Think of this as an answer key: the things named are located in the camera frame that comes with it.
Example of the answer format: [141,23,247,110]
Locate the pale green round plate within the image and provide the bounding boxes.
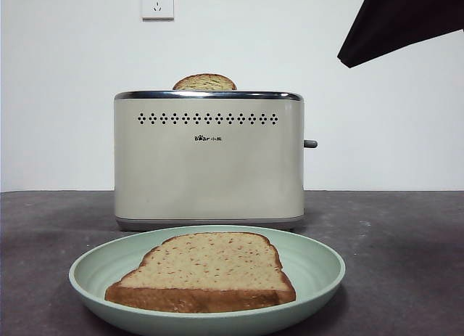
[68,225,346,336]

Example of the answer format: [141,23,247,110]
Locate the large toast bread slice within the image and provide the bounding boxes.
[104,231,297,314]

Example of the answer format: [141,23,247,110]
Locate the small bread slice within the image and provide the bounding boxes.
[173,73,238,91]

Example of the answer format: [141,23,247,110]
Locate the cream two-slot toaster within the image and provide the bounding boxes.
[113,90,305,232]

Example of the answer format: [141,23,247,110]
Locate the white wall socket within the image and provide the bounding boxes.
[141,0,175,22]

